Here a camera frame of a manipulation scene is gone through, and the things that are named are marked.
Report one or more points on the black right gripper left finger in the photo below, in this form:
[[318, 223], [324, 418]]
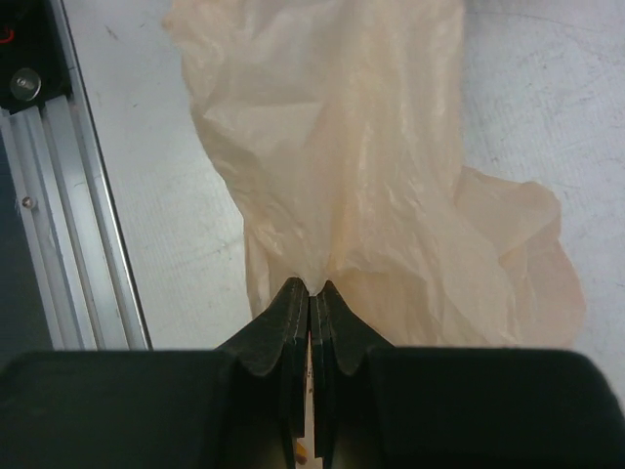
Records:
[[241, 405]]

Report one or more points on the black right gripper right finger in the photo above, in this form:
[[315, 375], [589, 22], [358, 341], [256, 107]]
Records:
[[377, 405]]

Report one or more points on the translucent orange plastic bag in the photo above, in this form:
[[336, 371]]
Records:
[[336, 127]]

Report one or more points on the aluminium front rail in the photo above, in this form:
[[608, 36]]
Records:
[[84, 279]]

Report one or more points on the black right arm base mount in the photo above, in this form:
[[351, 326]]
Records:
[[33, 65]]

